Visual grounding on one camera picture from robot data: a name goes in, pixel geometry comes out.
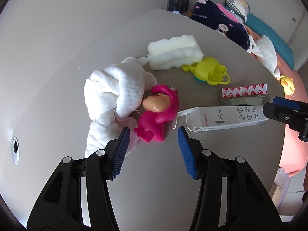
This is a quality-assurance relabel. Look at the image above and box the yellow green plastic toy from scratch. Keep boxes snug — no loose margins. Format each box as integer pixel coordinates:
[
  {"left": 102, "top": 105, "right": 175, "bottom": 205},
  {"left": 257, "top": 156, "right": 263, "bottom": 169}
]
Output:
[{"left": 182, "top": 57, "right": 231, "bottom": 85}]

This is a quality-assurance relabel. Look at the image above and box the white towel plush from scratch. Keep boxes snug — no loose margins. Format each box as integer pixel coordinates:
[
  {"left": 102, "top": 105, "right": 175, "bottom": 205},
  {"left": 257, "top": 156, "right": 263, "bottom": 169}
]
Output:
[{"left": 84, "top": 57, "right": 158, "bottom": 157}]

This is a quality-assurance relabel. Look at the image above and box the white foam sponge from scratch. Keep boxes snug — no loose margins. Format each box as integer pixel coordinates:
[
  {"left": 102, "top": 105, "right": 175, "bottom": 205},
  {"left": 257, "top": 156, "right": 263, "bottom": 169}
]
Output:
[{"left": 147, "top": 35, "right": 204, "bottom": 70}]

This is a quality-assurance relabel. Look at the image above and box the pink monkey doll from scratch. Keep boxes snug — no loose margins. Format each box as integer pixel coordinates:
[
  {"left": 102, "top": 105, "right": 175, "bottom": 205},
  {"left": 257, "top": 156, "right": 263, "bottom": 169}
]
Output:
[{"left": 134, "top": 85, "right": 179, "bottom": 143}]

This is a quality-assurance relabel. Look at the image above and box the white goose plush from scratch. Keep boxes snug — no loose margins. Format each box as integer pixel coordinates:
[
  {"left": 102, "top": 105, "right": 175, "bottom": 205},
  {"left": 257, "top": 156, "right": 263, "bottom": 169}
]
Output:
[{"left": 247, "top": 35, "right": 280, "bottom": 79}]

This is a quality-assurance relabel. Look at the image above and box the yellow chick plush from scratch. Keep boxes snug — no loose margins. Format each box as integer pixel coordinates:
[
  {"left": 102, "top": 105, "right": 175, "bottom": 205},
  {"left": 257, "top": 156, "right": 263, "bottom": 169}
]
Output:
[{"left": 279, "top": 76, "right": 295, "bottom": 96}]

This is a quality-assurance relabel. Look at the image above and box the navy rabbit blanket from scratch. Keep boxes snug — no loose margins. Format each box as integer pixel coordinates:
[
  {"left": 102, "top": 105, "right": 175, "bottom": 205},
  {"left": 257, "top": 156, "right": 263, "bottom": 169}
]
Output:
[{"left": 190, "top": 0, "right": 250, "bottom": 51}]

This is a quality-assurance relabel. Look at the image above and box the teal pillow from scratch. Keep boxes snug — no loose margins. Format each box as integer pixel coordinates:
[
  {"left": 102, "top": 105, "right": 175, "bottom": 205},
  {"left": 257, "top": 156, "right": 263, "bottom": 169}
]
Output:
[{"left": 244, "top": 13, "right": 295, "bottom": 70}]

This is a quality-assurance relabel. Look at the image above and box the checkered patchwork pillow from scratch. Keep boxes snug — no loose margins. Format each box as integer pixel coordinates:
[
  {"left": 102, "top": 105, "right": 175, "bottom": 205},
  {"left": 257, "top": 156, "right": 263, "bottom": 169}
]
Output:
[{"left": 226, "top": 0, "right": 250, "bottom": 22}]

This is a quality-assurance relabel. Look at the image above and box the pink bed sheet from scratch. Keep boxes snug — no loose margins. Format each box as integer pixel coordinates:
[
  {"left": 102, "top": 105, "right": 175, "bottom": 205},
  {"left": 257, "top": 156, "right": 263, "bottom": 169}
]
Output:
[{"left": 245, "top": 25, "right": 308, "bottom": 178}]

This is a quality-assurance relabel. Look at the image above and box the black wall switch panel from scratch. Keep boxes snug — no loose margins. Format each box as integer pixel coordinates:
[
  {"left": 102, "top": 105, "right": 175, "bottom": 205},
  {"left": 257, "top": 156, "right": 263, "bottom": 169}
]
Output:
[{"left": 166, "top": 0, "right": 189, "bottom": 13}]

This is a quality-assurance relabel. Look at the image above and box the round desk grommet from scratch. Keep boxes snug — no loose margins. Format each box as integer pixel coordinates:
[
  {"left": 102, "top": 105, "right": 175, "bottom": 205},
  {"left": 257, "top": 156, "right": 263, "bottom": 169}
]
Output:
[{"left": 10, "top": 137, "right": 19, "bottom": 165}]

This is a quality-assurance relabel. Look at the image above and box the white thermometer box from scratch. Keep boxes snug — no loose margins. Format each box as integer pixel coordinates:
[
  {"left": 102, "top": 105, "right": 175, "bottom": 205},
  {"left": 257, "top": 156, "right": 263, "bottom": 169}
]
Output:
[{"left": 177, "top": 105, "right": 268, "bottom": 132}]

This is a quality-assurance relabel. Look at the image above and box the red white tape roll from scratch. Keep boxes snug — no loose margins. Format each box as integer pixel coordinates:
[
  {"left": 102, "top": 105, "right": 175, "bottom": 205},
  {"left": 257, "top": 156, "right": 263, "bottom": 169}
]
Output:
[{"left": 220, "top": 83, "right": 269, "bottom": 106}]

